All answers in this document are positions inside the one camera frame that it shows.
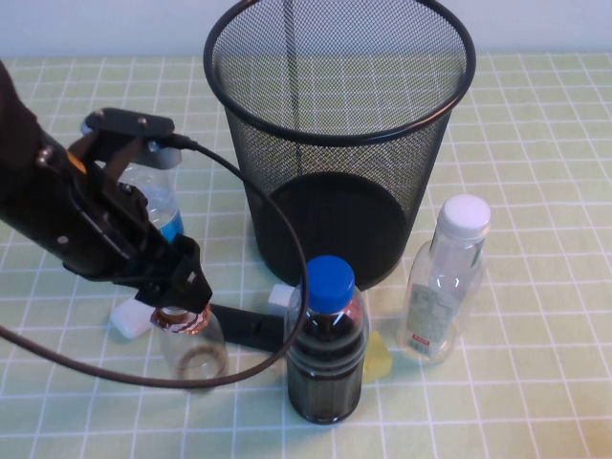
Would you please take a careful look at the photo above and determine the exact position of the green checked tablecloth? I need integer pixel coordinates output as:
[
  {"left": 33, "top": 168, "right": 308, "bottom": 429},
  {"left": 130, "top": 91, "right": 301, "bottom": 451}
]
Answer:
[{"left": 0, "top": 52, "right": 612, "bottom": 459}]

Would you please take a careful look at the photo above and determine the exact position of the black cable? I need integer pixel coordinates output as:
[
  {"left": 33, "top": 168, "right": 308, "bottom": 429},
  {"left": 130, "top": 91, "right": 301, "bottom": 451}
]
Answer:
[{"left": 0, "top": 134, "right": 308, "bottom": 388}]

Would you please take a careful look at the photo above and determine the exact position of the black rectangular object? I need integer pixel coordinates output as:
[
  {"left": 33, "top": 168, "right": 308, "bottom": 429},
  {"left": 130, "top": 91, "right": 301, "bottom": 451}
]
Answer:
[{"left": 209, "top": 303, "right": 293, "bottom": 353}]

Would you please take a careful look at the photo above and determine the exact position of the clear bottle blue label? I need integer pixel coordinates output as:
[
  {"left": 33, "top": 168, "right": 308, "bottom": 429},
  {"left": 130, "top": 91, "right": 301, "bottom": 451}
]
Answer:
[{"left": 117, "top": 162, "right": 186, "bottom": 243}]

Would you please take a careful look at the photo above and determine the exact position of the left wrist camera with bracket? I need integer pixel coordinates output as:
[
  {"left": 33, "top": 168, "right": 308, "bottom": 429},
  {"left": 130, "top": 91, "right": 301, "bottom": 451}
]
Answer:
[{"left": 79, "top": 107, "right": 184, "bottom": 171}]

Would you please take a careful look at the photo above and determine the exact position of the clear bottle white cap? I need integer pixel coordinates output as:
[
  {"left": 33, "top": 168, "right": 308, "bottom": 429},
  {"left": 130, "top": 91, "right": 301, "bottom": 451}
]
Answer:
[{"left": 396, "top": 193, "right": 492, "bottom": 365}]

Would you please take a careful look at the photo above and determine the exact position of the clear bottle brown neck label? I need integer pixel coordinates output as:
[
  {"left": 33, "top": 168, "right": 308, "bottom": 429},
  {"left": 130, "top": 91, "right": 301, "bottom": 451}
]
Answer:
[{"left": 150, "top": 303, "right": 230, "bottom": 383}]

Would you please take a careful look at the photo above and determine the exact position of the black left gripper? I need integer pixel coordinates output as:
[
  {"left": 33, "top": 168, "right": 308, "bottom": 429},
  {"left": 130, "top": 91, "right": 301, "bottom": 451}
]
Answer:
[{"left": 28, "top": 140, "right": 214, "bottom": 313}]

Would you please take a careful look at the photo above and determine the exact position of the black mesh wastebasket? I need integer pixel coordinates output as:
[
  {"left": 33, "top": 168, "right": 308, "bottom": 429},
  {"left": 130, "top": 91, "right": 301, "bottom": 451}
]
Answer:
[{"left": 203, "top": 0, "right": 477, "bottom": 293}]

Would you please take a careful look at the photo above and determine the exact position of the yellow block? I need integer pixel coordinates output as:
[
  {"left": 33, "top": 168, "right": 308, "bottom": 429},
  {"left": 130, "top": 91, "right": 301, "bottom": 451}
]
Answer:
[{"left": 361, "top": 330, "right": 394, "bottom": 383}]

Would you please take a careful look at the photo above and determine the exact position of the dark drink bottle blue cap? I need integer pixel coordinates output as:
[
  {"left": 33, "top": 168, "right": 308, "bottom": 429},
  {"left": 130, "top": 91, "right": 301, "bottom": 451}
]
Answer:
[{"left": 284, "top": 254, "right": 372, "bottom": 426}]

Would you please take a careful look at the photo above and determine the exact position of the small white cube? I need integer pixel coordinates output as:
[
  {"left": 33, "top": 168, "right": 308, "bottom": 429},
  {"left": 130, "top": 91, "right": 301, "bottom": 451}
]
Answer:
[{"left": 267, "top": 282, "right": 294, "bottom": 317}]

